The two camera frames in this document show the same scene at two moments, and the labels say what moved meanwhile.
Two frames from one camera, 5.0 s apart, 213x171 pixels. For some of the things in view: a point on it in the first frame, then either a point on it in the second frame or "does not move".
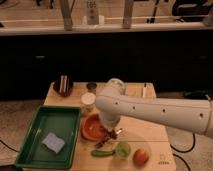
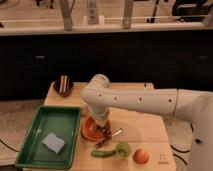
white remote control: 92,11 does not move
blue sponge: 53,141 does not move
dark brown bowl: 63,85 does not move
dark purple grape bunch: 112,134 -> 104,132
